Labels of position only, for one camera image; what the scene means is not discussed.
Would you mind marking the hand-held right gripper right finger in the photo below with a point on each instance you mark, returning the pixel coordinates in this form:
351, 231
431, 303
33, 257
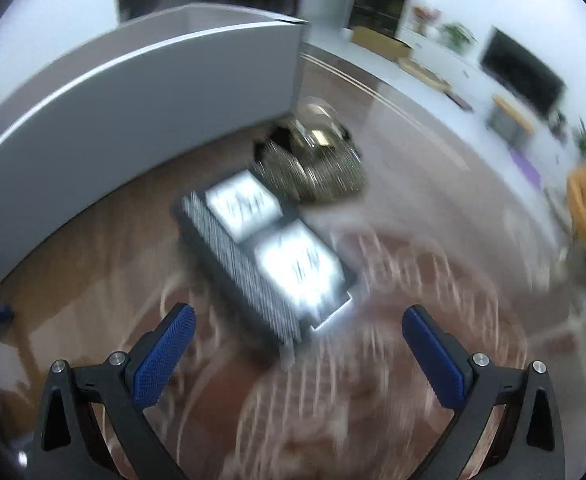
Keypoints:
435, 357

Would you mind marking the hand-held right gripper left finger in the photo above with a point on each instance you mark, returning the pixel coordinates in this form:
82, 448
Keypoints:
165, 352

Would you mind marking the black box with white labels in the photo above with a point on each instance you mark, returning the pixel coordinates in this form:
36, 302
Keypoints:
268, 260

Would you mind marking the wooden desktop with pale pattern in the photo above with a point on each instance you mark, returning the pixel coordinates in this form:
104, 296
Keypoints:
448, 200

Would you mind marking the purple floor mat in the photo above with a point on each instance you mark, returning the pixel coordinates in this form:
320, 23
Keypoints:
527, 167

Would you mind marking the large black velvet pouch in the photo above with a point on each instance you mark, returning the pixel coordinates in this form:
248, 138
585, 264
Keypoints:
318, 175

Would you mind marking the grey partition board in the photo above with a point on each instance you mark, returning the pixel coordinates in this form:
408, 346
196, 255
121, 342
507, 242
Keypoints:
123, 125

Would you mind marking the wooden bench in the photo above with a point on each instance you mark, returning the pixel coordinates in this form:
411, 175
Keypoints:
510, 117

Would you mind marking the clear glass cup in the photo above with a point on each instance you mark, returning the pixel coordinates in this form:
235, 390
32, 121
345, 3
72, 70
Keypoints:
318, 117

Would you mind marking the white television cabinet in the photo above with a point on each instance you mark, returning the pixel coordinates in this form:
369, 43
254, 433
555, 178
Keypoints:
463, 72

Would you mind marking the black television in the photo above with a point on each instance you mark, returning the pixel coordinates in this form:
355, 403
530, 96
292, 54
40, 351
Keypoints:
523, 72

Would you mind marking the cardboard box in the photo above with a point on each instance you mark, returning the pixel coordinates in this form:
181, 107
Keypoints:
380, 42

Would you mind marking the bushy green potted plant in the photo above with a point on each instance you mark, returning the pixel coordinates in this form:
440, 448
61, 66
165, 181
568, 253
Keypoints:
457, 36

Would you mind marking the red flower vase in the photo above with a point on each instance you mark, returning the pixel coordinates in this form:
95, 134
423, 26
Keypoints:
425, 17

